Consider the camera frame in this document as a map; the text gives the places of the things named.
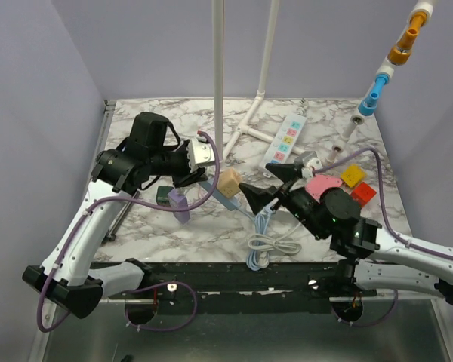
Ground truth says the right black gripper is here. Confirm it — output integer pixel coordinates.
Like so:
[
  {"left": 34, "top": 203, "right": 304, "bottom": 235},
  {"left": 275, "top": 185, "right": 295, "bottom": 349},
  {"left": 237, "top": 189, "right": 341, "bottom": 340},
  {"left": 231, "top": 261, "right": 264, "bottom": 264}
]
[{"left": 239, "top": 162, "right": 327, "bottom": 239}]

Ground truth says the white multicolour power strip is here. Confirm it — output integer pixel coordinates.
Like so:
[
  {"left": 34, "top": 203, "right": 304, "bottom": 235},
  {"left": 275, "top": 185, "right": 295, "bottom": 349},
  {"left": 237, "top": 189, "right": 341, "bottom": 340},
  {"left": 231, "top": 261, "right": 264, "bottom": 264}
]
[{"left": 259, "top": 114, "right": 307, "bottom": 178}]

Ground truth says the purple USB power strip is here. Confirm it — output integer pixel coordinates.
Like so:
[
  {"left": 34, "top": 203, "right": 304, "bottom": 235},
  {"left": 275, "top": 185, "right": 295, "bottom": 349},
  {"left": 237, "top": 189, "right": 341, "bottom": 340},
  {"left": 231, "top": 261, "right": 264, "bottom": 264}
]
[{"left": 168, "top": 189, "right": 190, "bottom": 225}]

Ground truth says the dark green cube socket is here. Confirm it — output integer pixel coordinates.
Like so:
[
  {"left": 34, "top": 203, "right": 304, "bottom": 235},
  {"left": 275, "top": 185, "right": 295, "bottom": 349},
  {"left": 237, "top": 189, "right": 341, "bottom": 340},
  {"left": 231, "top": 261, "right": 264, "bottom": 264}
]
[{"left": 156, "top": 186, "right": 174, "bottom": 207}]

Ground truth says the wooden cube socket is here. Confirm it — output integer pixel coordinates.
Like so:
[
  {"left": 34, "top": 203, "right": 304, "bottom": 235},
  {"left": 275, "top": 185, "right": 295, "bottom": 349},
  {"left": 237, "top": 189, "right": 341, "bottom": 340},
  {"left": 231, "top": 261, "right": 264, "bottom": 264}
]
[{"left": 217, "top": 167, "right": 242, "bottom": 198}]

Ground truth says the pink triangular power strip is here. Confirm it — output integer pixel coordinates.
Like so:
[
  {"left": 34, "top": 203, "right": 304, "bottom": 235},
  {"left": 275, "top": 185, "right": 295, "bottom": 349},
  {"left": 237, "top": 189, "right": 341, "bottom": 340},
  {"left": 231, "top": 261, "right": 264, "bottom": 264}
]
[{"left": 305, "top": 174, "right": 343, "bottom": 201}]

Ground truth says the white round plug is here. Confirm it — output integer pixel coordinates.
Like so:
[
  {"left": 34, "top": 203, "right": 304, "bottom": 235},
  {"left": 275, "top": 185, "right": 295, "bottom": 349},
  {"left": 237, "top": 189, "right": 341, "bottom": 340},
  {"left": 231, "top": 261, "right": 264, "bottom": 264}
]
[{"left": 247, "top": 224, "right": 302, "bottom": 255}]

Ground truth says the yellow cube socket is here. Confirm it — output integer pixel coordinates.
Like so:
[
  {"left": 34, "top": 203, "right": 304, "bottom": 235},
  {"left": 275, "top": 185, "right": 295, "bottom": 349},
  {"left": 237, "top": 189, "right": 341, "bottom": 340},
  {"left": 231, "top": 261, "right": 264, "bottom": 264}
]
[{"left": 341, "top": 164, "right": 366, "bottom": 189}]

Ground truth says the red cube socket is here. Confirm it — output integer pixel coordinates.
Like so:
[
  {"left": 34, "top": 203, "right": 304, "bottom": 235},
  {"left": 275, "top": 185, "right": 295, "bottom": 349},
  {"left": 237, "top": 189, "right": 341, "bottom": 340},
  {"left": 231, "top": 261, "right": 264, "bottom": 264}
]
[{"left": 350, "top": 182, "right": 377, "bottom": 207}]

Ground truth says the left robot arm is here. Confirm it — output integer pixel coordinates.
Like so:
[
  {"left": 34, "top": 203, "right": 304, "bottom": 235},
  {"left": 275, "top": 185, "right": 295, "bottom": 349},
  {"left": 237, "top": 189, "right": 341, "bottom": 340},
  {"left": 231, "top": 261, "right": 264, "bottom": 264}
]
[{"left": 22, "top": 112, "right": 217, "bottom": 318}]

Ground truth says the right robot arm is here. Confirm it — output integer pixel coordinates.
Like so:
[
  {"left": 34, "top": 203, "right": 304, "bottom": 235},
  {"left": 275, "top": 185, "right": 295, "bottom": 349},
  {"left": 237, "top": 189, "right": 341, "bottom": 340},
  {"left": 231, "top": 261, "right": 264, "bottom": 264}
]
[{"left": 239, "top": 164, "right": 453, "bottom": 306}]

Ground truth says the blue pipe fitting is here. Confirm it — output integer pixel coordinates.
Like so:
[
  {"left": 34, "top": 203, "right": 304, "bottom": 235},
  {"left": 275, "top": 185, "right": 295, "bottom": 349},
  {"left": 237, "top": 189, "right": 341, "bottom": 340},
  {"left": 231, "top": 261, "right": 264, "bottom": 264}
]
[{"left": 358, "top": 74, "right": 390, "bottom": 116}]

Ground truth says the orange pipe fitting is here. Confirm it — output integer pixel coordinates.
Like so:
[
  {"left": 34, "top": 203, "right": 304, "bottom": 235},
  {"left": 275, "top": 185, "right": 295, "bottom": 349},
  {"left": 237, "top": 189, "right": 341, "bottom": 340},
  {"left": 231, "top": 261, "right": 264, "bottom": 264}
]
[{"left": 387, "top": 11, "right": 428, "bottom": 66}]

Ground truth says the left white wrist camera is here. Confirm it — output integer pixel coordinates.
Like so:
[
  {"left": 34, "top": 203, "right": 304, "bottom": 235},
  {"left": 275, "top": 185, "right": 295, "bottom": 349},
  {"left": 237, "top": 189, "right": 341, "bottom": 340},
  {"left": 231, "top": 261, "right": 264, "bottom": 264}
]
[{"left": 187, "top": 139, "right": 215, "bottom": 172}]

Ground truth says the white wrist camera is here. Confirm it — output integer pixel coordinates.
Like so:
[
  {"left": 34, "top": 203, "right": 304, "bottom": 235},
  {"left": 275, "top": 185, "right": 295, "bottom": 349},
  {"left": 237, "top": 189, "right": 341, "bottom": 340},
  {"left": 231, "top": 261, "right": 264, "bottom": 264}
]
[
  {"left": 187, "top": 139, "right": 215, "bottom": 172},
  {"left": 294, "top": 151, "right": 322, "bottom": 180}
]

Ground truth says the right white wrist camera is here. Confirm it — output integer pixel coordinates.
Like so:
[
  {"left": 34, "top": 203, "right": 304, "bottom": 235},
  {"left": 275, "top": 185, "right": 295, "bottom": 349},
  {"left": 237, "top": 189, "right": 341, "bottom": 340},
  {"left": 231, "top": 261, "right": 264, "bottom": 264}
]
[{"left": 294, "top": 151, "right": 322, "bottom": 180}]

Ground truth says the black metal base rail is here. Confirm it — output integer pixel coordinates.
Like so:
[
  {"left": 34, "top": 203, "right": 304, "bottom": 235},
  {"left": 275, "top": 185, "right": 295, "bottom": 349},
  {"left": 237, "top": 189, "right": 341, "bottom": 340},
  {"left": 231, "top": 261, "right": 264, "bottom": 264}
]
[{"left": 111, "top": 262, "right": 378, "bottom": 320}]

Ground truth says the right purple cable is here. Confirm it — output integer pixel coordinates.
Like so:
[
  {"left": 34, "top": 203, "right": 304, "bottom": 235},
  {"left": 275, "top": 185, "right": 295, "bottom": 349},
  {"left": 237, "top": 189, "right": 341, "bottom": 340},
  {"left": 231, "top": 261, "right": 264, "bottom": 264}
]
[{"left": 313, "top": 147, "right": 453, "bottom": 265}]

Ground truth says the purple cable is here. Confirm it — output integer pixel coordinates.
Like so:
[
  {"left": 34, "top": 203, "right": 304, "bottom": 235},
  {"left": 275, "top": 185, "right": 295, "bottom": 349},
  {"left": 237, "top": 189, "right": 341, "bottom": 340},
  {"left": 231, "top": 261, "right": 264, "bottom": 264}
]
[
  {"left": 36, "top": 130, "right": 222, "bottom": 333},
  {"left": 313, "top": 147, "right": 453, "bottom": 265}
]

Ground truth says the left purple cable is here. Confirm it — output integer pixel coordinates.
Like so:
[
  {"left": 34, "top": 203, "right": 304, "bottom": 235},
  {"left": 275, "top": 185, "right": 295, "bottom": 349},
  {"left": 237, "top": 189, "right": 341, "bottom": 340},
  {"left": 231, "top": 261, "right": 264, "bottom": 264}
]
[{"left": 36, "top": 130, "right": 222, "bottom": 333}]

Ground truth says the white PVC pipe frame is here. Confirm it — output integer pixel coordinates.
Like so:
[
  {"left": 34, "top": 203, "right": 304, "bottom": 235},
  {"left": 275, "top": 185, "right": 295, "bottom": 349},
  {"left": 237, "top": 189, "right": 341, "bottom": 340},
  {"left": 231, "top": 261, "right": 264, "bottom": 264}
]
[{"left": 211, "top": 1, "right": 437, "bottom": 164}]

